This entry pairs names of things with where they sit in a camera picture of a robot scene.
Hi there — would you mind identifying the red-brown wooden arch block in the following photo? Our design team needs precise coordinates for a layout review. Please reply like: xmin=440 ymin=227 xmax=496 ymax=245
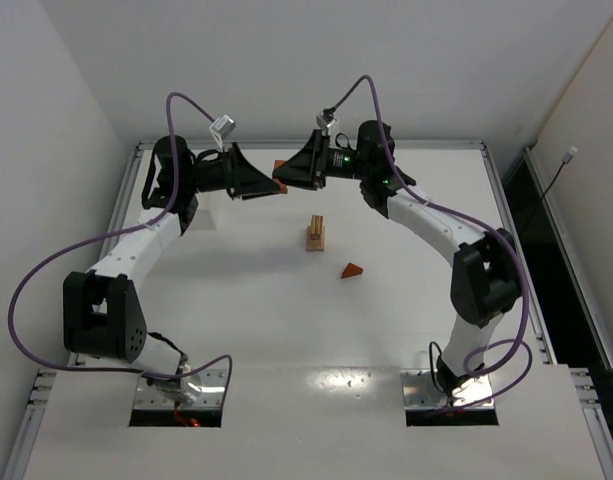
xmin=272 ymin=159 xmax=289 ymax=195

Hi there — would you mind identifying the aluminium table edge rail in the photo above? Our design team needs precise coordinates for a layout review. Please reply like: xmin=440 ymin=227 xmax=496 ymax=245
xmin=482 ymin=143 xmax=558 ymax=365

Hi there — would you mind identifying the metal base plate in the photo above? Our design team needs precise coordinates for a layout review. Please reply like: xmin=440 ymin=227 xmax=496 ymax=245
xmin=133 ymin=368 xmax=227 ymax=411
xmin=401 ymin=369 xmax=494 ymax=411

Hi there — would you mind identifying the light wooden long block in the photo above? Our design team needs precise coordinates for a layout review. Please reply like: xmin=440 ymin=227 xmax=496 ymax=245
xmin=305 ymin=227 xmax=322 ymax=252

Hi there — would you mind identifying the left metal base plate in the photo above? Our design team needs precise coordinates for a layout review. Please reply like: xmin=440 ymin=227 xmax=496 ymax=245
xmin=133 ymin=368 xmax=227 ymax=411

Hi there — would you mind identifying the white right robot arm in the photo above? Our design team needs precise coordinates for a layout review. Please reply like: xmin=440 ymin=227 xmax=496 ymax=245
xmin=272 ymin=120 xmax=521 ymax=396

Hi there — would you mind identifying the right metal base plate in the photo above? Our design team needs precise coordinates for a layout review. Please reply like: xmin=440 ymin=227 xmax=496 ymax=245
xmin=401 ymin=369 xmax=494 ymax=411

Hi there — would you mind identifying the striped brown wooden block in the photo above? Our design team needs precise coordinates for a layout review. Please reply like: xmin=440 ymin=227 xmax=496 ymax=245
xmin=308 ymin=215 xmax=324 ymax=241

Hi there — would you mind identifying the red-brown wooden triangle block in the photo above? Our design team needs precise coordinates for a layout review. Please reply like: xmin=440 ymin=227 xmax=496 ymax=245
xmin=340 ymin=263 xmax=364 ymax=279

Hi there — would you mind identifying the black wall cable with plug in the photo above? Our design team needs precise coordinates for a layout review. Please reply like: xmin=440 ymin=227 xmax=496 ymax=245
xmin=515 ymin=145 xmax=579 ymax=241

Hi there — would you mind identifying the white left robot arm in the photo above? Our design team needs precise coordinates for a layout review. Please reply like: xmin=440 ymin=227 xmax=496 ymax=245
xmin=62 ymin=136 xmax=281 ymax=404

